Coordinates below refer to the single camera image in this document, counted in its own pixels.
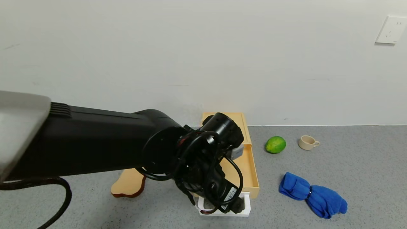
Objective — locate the beige cup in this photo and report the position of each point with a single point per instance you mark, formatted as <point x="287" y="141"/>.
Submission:
<point x="306" y="142"/>

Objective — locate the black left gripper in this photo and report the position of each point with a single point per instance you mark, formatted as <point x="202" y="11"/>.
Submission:
<point x="231" y="197"/>

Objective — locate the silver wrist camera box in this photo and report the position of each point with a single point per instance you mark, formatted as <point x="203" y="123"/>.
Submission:
<point x="237" y="152"/>

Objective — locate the green lime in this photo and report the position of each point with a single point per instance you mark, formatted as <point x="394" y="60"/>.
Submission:
<point x="275" y="144"/>

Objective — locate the blue cloth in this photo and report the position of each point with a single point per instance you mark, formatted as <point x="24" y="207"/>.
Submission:
<point x="325" y="200"/>

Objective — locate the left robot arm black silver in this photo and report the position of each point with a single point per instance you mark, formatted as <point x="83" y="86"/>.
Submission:
<point x="95" y="143"/>

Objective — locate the white wall outlet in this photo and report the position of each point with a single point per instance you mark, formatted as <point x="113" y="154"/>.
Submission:
<point x="391" y="30"/>

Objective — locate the tan bread slice brown crust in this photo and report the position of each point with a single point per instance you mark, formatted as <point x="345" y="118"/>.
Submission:
<point x="127" y="184"/>

